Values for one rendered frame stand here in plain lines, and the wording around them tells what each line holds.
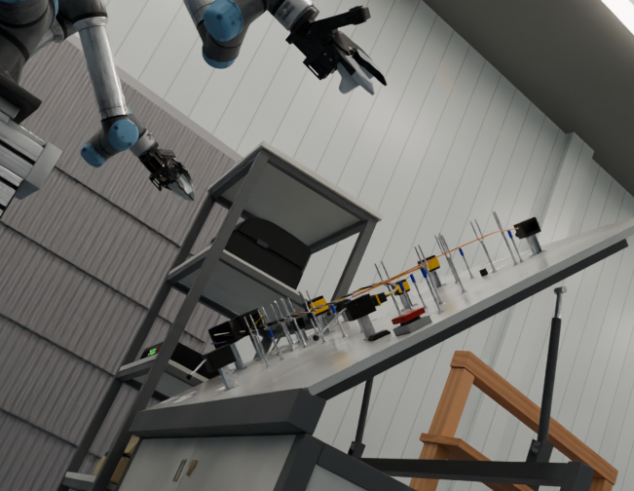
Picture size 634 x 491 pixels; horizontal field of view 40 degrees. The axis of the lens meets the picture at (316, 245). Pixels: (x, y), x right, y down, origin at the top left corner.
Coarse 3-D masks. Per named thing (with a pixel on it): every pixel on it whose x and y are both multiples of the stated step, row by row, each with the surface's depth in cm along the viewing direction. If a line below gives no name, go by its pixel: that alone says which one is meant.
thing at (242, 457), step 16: (208, 448) 192; (224, 448) 183; (240, 448) 174; (256, 448) 166; (272, 448) 159; (288, 448) 153; (192, 464) 194; (208, 464) 186; (224, 464) 178; (240, 464) 170; (256, 464) 162; (272, 464) 155; (192, 480) 190; (208, 480) 181; (224, 480) 173; (240, 480) 165; (256, 480) 158; (272, 480) 152
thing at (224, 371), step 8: (216, 352) 206; (224, 352) 207; (232, 352) 207; (208, 360) 205; (216, 360) 205; (224, 360) 206; (232, 360) 207; (208, 368) 207; (216, 368) 205; (224, 368) 207; (224, 376) 207; (232, 376) 208; (224, 384) 208; (232, 384) 207
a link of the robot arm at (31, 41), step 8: (48, 0) 168; (56, 0) 174; (48, 8) 170; (56, 8) 175; (48, 16) 172; (0, 24) 166; (8, 24) 165; (16, 24) 165; (24, 24) 166; (32, 24) 167; (40, 24) 170; (48, 24) 174; (16, 32) 167; (24, 32) 168; (32, 32) 170; (40, 32) 172; (24, 40) 169; (32, 40) 171; (40, 40) 175; (32, 48) 172
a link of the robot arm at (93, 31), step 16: (64, 0) 233; (80, 0) 231; (96, 0) 233; (80, 16) 231; (96, 16) 232; (80, 32) 233; (96, 32) 232; (96, 48) 232; (96, 64) 232; (112, 64) 234; (96, 80) 233; (112, 80) 233; (96, 96) 234; (112, 96) 233; (112, 112) 233; (112, 128) 231; (128, 128) 233; (112, 144) 233; (128, 144) 233
